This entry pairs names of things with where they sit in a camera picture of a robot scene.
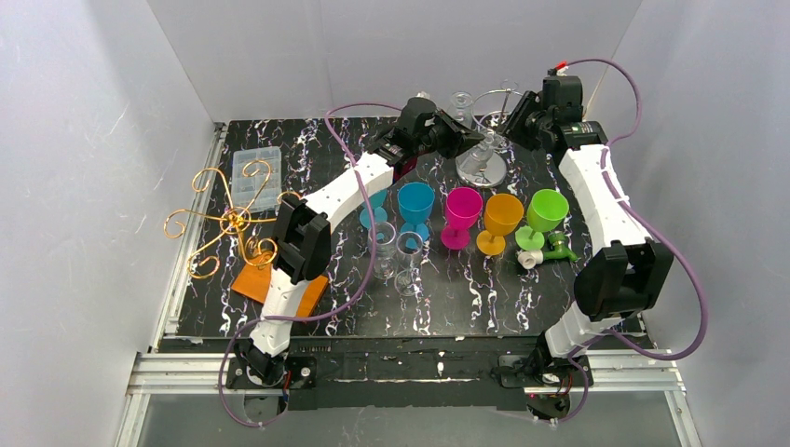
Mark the aluminium base frame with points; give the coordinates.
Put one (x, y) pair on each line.
(322, 379)

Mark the pink wine glass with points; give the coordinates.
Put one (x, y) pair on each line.
(463, 207)

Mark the orange wine glass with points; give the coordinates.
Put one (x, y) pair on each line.
(502, 213)

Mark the gold wire rack wooden base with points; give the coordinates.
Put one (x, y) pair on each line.
(221, 239)

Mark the blue wine glass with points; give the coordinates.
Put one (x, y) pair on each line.
(415, 203)
(373, 211)

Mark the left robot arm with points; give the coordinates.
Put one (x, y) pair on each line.
(302, 233)

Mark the clear plastic organizer box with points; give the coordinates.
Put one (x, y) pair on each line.
(256, 178)

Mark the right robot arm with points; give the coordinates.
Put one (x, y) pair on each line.
(628, 266)

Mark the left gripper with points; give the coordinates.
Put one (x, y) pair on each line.
(444, 131)

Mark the upright blue wine glass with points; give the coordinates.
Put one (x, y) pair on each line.
(373, 211)

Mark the green wine glass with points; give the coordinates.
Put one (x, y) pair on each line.
(546, 210)

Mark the green white pipe fitting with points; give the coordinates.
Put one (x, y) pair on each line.
(558, 250)

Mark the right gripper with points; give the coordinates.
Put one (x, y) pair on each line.
(524, 121)

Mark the clear wine glass front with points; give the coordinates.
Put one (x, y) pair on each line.
(409, 251)

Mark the silver wire glass rack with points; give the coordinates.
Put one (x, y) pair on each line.
(495, 120)

